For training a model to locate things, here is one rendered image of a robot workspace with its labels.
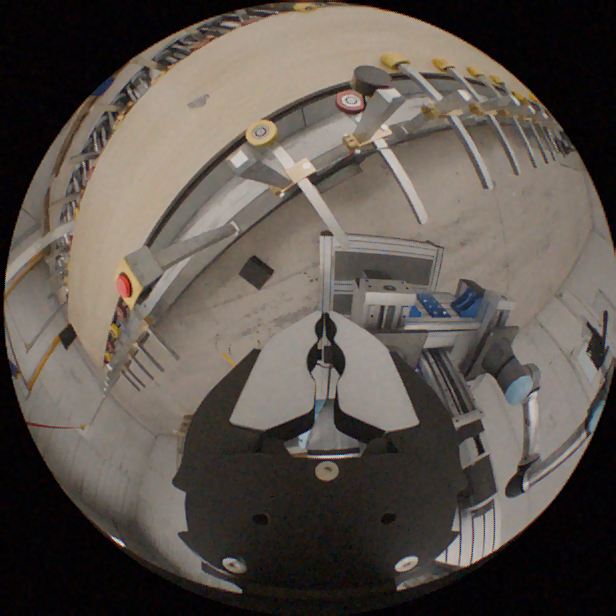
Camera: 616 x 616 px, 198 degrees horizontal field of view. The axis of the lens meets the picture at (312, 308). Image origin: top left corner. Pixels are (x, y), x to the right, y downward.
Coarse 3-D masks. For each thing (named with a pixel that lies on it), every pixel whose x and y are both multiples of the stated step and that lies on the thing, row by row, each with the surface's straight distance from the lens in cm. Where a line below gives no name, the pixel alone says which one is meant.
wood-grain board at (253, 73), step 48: (240, 48) 92; (288, 48) 82; (336, 48) 81; (384, 48) 89; (432, 48) 113; (144, 96) 114; (192, 96) 81; (240, 96) 68; (288, 96) 63; (528, 96) 204; (144, 144) 87; (192, 144) 68; (96, 192) 120; (144, 192) 79; (96, 240) 118; (144, 240) 80; (96, 288) 133; (96, 336) 180
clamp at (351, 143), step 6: (378, 132) 62; (384, 132) 62; (390, 132) 63; (342, 138) 60; (348, 138) 59; (354, 138) 59; (372, 138) 60; (378, 138) 61; (384, 138) 66; (348, 144) 59; (354, 144) 59; (360, 144) 59; (366, 144) 61
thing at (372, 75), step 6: (366, 66) 39; (360, 72) 37; (366, 72) 38; (372, 72) 38; (378, 72) 39; (384, 72) 39; (360, 78) 36; (366, 78) 36; (372, 78) 37; (378, 78) 37; (384, 78) 38; (378, 84) 36; (384, 84) 37
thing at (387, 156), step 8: (352, 120) 66; (376, 144) 61; (384, 144) 62; (384, 152) 61; (384, 160) 62; (392, 160) 61; (392, 168) 61; (400, 168) 61; (400, 176) 61; (400, 184) 62; (408, 184) 62; (408, 192) 61; (408, 200) 63; (416, 200) 62; (416, 208) 62; (416, 216) 64; (424, 216) 64
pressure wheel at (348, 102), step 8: (344, 96) 62; (352, 96) 62; (360, 96) 63; (336, 104) 61; (344, 104) 60; (352, 104) 61; (360, 104) 61; (344, 112) 62; (352, 112) 60; (360, 112) 62
